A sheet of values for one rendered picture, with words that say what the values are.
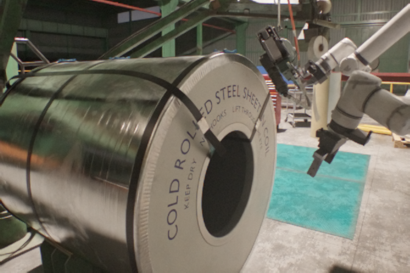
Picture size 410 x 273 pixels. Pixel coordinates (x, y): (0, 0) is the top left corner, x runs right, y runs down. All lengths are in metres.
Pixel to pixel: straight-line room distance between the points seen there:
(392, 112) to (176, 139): 0.64
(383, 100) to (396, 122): 0.07
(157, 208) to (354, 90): 0.70
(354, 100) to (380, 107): 0.08
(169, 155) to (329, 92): 5.16
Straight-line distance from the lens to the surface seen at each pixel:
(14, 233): 2.67
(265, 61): 1.35
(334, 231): 2.70
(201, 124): 1.00
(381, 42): 1.45
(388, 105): 0.87
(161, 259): 1.08
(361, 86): 0.91
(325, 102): 5.96
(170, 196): 1.01
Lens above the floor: 1.28
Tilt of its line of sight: 9 degrees down
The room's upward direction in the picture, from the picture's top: straight up
